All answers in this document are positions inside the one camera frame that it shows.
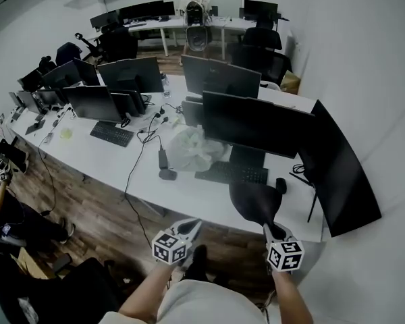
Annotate person's white shirt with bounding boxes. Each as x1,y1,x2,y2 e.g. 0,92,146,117
99,279,268,324

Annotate person's right forearm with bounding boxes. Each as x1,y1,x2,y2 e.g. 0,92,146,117
271,269,315,324

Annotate grey mesh office chair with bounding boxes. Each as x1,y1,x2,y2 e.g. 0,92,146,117
185,25,213,52

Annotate person's leg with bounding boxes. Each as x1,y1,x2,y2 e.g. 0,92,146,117
213,270,233,286
184,244,209,282

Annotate cardboard box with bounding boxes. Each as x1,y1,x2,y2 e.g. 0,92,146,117
279,70,303,96

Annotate small black monitor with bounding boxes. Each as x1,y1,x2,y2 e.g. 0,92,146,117
181,95,205,128

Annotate clear plastic bag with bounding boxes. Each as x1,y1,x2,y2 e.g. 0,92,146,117
168,124,233,173

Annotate person's left leg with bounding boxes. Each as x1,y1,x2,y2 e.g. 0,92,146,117
184,244,209,282

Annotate black mouse pad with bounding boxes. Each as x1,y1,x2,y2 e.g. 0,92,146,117
228,180,284,236

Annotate person's right leg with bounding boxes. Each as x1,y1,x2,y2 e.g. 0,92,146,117
213,270,233,286

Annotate black keyboard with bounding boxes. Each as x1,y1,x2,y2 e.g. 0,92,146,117
194,160,269,186
88,120,136,148

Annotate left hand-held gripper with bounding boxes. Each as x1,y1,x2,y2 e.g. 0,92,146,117
151,217,203,267

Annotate wide black monitor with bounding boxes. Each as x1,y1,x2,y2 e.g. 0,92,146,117
202,90,317,169

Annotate curved black monitor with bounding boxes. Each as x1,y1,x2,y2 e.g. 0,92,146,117
288,99,383,239

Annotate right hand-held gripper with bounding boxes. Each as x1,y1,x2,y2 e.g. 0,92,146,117
263,223,306,273

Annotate person's left forearm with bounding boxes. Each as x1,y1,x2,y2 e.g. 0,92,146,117
119,263,176,323

